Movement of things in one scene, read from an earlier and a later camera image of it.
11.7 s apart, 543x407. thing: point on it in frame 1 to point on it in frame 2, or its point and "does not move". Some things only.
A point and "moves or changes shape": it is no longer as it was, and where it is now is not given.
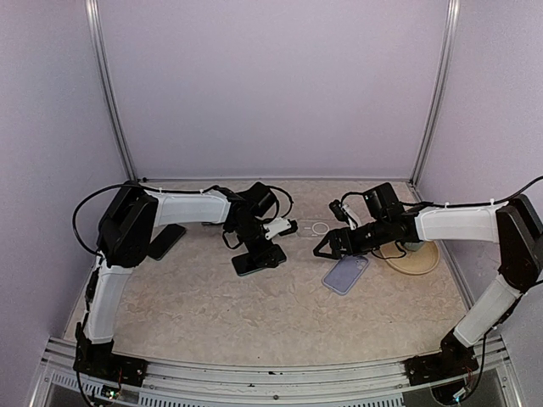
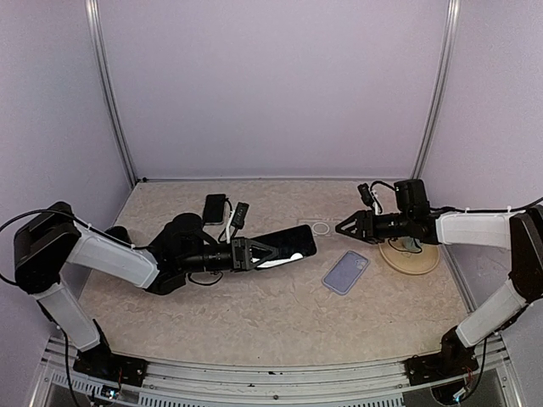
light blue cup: x=413 y=246 does not move
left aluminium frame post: x=92 y=12 does not move
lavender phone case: x=343 y=276 does not move
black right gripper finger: x=327 y=237 to x=351 y=225
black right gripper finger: x=334 y=256 to x=360 y=235
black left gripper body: x=252 y=245 to x=238 y=257
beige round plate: x=410 y=261 does not move
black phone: x=247 y=263 moves or changes shape
